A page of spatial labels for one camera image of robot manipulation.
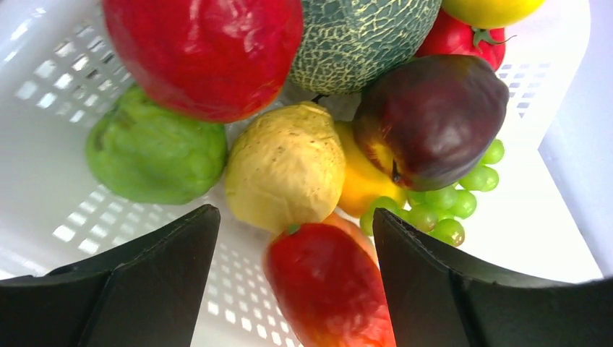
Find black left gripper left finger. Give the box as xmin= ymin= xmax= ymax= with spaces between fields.
xmin=1 ymin=205 xmax=220 ymax=346

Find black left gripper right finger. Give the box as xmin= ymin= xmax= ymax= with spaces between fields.
xmin=373 ymin=208 xmax=612 ymax=346

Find red orange fake mango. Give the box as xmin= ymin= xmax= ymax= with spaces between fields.
xmin=263 ymin=223 xmax=396 ymax=346

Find dark purple fake fruit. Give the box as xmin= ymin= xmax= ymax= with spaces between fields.
xmin=352 ymin=54 xmax=510 ymax=192

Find bright yellow fake lemon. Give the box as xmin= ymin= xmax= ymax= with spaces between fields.
xmin=442 ymin=0 xmax=545 ymax=29

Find green fake grapes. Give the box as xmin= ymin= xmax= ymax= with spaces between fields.
xmin=359 ymin=139 xmax=505 ymax=247

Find orange fake peach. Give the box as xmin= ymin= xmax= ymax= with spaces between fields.
xmin=322 ymin=213 xmax=379 ymax=265

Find green fake lime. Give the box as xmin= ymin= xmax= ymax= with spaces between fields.
xmin=85 ymin=84 xmax=228 ymax=205

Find red fake apple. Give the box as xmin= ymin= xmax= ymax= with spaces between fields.
xmin=101 ymin=0 xmax=304 ymax=123

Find red fake tomato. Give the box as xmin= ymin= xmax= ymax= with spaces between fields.
xmin=415 ymin=9 xmax=508 ymax=70

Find green fake melon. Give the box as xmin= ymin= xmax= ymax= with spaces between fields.
xmin=289 ymin=0 xmax=442 ymax=95

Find white plastic basket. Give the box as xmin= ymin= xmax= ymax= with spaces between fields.
xmin=1 ymin=1 xmax=602 ymax=346

